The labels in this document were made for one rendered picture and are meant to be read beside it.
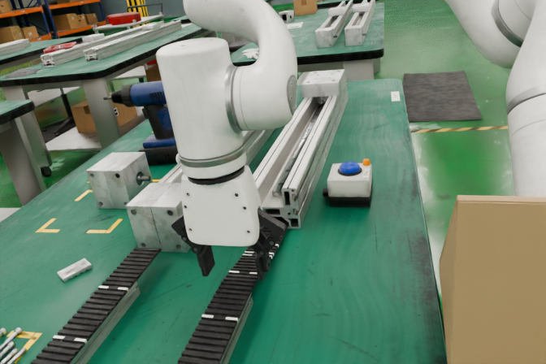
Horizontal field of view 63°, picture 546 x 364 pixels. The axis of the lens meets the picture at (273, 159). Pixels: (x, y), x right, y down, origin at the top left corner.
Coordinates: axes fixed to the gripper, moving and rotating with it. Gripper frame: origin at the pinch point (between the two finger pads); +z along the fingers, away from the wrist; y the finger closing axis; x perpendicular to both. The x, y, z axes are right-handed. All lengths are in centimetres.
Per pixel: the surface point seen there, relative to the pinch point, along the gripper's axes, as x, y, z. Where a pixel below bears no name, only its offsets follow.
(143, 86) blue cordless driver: 50, -40, -15
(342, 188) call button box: 27.5, 12.0, 1.9
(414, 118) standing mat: 297, 31, 82
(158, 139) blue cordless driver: 50, -39, -1
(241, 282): 0.2, 0.5, 3.0
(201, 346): -12.3, -0.4, 2.7
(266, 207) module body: 19.4, -0.9, 1.7
